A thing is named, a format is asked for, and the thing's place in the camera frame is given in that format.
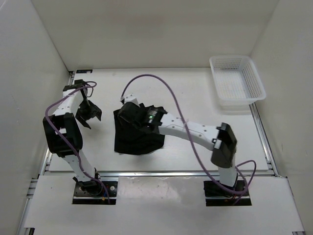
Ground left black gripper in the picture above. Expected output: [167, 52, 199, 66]
[75, 99, 102, 129]

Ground black shorts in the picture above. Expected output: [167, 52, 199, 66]
[113, 109, 165, 155]

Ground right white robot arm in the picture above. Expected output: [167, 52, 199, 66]
[117, 102, 239, 196]

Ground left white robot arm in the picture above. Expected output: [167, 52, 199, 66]
[43, 80, 105, 196]

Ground white perforated plastic basket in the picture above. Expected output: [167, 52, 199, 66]
[209, 55, 266, 107]

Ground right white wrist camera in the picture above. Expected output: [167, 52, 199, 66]
[120, 94, 140, 109]

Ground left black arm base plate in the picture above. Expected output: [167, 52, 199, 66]
[72, 181, 118, 205]

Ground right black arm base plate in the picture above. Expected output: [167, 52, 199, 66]
[203, 181, 252, 207]

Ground aluminium table frame rail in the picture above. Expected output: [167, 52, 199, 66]
[25, 69, 304, 235]

